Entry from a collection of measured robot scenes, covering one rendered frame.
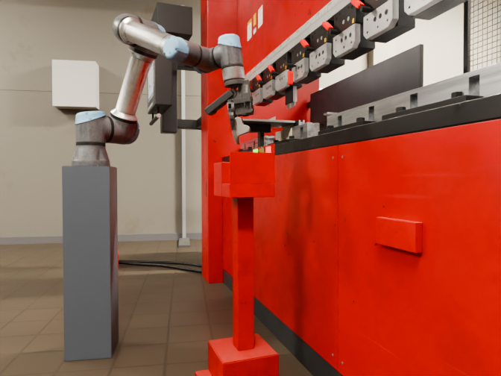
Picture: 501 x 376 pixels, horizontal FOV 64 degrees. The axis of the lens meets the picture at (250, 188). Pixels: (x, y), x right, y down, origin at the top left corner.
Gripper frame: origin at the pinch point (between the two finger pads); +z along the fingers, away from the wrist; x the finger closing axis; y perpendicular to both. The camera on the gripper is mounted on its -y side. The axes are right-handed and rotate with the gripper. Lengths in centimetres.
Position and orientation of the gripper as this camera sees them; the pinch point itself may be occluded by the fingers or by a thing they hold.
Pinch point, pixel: (235, 141)
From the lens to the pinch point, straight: 138.5
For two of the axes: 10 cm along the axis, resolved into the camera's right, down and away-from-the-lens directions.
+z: 1.2, 9.9, 0.7
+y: 9.9, -1.1, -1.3
